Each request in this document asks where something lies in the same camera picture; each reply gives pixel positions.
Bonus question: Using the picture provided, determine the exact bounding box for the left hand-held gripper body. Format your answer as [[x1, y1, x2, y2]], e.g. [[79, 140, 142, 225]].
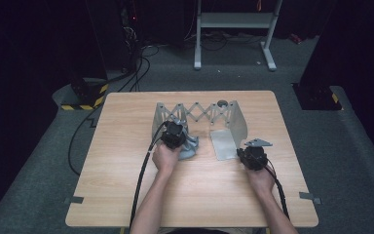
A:
[[160, 120, 188, 150]]

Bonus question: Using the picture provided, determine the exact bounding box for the grey tape strip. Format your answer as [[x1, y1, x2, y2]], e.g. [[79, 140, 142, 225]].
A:
[[298, 191, 323, 206], [63, 195, 85, 205]]

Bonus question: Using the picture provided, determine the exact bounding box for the dark equipment rack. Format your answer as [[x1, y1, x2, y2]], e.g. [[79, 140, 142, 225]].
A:
[[118, 0, 144, 74]]

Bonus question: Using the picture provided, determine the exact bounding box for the black base with yellow mark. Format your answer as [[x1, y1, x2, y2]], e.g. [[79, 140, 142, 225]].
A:
[[291, 82, 345, 111]]

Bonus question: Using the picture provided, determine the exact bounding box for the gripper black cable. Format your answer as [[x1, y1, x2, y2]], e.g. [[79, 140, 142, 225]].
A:
[[264, 164, 290, 219], [129, 121, 169, 232]]

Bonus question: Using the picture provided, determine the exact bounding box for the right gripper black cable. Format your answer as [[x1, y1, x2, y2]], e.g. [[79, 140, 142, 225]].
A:
[[264, 164, 290, 219]]

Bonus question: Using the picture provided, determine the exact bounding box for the expandable metal book stand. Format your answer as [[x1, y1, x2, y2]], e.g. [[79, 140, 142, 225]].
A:
[[151, 99, 248, 162]]

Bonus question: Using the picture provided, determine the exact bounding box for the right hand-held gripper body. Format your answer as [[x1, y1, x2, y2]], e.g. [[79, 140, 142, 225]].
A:
[[239, 138, 274, 172]]

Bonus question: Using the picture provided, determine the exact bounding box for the person's left hand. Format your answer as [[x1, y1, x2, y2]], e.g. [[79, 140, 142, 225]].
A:
[[151, 143, 181, 176]]

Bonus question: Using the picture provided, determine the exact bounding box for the black cable bundle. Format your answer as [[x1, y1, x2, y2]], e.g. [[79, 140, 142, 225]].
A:
[[201, 30, 264, 52]]

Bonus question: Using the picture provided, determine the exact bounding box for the black floor cable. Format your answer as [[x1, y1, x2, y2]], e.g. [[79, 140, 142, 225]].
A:
[[67, 45, 160, 178]]

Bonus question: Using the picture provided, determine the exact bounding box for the black yellow striped stand base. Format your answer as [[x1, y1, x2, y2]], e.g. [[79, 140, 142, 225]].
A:
[[59, 77, 110, 111]]

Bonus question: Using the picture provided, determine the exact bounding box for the person's right hand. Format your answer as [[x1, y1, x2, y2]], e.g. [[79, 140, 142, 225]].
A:
[[244, 165, 277, 196]]

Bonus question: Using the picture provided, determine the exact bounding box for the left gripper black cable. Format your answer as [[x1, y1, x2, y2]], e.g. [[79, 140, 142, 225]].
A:
[[129, 121, 169, 232]]

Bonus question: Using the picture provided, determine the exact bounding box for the grey-blue textured cloth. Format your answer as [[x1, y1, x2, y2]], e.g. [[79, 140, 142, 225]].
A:
[[176, 128, 201, 161]]

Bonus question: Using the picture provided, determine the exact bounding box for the white metal stand frame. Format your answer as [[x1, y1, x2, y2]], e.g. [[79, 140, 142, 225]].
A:
[[193, 0, 283, 72]]

